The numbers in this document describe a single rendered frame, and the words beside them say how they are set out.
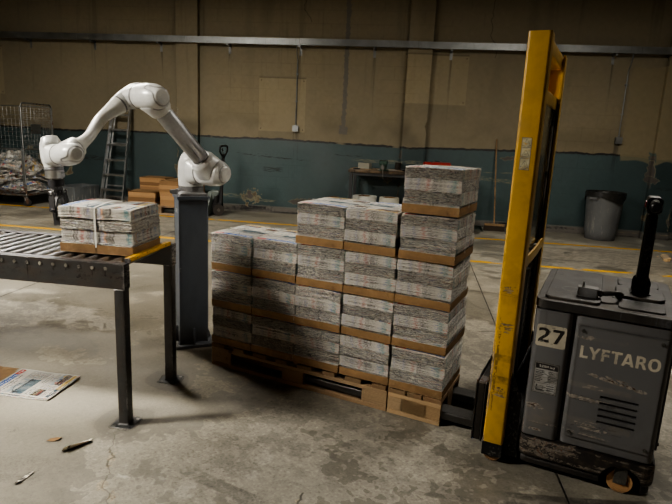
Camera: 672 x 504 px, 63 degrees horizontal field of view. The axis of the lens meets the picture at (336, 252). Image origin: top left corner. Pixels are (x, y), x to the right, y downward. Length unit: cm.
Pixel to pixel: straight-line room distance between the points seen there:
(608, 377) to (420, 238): 101
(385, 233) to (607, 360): 113
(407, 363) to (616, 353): 98
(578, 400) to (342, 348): 119
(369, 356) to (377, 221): 72
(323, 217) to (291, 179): 699
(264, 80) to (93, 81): 319
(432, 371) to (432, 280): 47
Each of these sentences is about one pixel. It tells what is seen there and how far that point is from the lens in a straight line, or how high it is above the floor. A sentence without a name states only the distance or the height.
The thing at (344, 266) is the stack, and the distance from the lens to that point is 290.
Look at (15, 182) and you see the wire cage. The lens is 1074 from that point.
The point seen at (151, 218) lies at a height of 96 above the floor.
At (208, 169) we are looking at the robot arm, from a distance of 341.
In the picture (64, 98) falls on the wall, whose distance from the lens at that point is 1160.
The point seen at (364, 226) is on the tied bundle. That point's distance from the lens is 280.
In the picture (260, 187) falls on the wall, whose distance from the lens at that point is 1003.
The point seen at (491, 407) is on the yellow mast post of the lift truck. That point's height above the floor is 26.
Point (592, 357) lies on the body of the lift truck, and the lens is 253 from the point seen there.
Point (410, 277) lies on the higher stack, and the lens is 275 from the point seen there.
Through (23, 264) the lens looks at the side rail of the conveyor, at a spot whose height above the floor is 76.
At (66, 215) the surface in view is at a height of 98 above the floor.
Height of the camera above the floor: 142
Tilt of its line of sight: 12 degrees down
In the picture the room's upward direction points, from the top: 3 degrees clockwise
